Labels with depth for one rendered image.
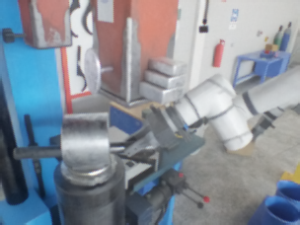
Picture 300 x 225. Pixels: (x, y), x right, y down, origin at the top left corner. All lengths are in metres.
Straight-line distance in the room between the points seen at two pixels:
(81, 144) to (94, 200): 0.17
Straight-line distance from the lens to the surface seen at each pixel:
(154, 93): 0.36
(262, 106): 0.80
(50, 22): 0.71
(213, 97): 0.65
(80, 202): 0.69
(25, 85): 0.97
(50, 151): 0.70
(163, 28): 0.40
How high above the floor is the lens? 1.94
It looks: 26 degrees down
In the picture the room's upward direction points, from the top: 3 degrees clockwise
